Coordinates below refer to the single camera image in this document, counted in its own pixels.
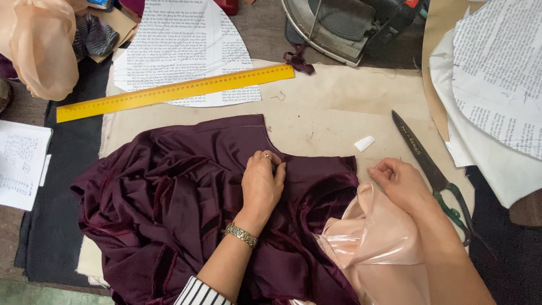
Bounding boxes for person's right hand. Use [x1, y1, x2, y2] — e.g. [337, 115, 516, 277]
[367, 158, 431, 213]

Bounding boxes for person's left hand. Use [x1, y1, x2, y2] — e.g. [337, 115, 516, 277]
[241, 150, 288, 232]

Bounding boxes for maroon velvet fabric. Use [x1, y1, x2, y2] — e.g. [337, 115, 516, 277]
[71, 114, 361, 305]

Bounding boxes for gold wristwatch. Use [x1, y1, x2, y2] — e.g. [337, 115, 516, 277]
[224, 222, 259, 249]

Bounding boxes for white tailor's chalk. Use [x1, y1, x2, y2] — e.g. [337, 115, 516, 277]
[354, 136, 376, 153]

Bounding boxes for peach satin fabric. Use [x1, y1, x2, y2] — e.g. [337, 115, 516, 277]
[290, 182, 432, 305]

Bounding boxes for white paper pattern sheet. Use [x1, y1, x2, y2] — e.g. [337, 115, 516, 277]
[429, 29, 542, 209]

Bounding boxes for beige table cover cloth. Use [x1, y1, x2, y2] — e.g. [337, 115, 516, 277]
[75, 58, 476, 289]

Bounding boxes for black-and-white striped sleeve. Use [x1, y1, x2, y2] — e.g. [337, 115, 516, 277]
[173, 276, 233, 305]

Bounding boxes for brown paper sheet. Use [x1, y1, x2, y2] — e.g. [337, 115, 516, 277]
[422, 0, 488, 143]

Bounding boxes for yellow ruler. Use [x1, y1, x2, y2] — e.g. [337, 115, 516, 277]
[56, 64, 296, 124]

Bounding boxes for black cloth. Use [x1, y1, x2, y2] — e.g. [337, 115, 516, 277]
[14, 55, 114, 288]
[465, 165, 542, 305]

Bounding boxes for maroon fabric scrap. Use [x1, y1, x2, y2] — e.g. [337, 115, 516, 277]
[283, 42, 316, 76]

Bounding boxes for curved newsprint pattern sheet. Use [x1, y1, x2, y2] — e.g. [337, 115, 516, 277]
[451, 0, 542, 161]

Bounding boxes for semicircular newsprint pattern piece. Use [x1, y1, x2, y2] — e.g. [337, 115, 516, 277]
[113, 0, 262, 108]

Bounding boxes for steam iron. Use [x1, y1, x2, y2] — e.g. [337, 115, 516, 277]
[281, 0, 429, 68]

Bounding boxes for brown cardboard piece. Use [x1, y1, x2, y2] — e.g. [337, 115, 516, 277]
[87, 6, 139, 64]

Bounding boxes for grey striped knit cloth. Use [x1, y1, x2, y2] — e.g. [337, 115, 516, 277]
[72, 13, 120, 62]

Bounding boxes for handwritten white note sheet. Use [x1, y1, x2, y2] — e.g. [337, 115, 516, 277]
[0, 119, 53, 212]

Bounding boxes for sheer peach organza fabric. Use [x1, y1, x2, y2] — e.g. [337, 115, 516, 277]
[0, 0, 89, 102]

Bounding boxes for tailor's scissors with green handles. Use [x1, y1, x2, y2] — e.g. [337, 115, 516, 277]
[391, 110, 474, 247]

